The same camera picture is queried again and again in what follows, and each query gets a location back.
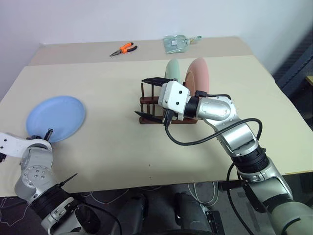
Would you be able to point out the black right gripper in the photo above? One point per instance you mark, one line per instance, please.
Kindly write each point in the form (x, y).
(169, 117)

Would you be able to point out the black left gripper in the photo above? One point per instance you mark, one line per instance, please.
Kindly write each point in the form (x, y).
(2, 157)

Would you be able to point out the blue plate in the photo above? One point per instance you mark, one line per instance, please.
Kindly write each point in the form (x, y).
(58, 115)

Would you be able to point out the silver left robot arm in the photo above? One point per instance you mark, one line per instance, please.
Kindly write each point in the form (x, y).
(36, 171)

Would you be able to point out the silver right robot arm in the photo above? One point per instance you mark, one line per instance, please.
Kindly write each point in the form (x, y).
(220, 110)

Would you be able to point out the brown wooden dish rack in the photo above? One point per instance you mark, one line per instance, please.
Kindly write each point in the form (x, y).
(146, 100)

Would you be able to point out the green plate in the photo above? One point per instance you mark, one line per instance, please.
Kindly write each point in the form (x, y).
(172, 69)

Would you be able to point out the pink plate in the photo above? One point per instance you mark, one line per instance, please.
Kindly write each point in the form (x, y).
(198, 73)

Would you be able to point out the green plastic packet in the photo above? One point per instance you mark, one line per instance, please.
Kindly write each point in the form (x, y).
(174, 44)

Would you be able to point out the small green packaged item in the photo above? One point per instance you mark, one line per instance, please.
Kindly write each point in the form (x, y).
(195, 39)

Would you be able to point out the dark rounded robot leg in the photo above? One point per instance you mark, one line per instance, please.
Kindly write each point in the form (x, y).
(133, 215)
(190, 215)

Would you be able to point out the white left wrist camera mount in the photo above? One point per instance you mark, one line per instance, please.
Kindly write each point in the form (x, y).
(14, 145)

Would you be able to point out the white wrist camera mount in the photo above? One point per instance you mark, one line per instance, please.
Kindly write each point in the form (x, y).
(14, 145)
(173, 95)

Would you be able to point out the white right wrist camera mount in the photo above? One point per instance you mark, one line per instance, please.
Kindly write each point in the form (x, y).
(173, 95)

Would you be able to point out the black table frame bar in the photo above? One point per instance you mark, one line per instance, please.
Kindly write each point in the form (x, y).
(230, 186)

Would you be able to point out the black metal base bracket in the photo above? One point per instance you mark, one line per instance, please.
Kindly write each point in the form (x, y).
(216, 222)

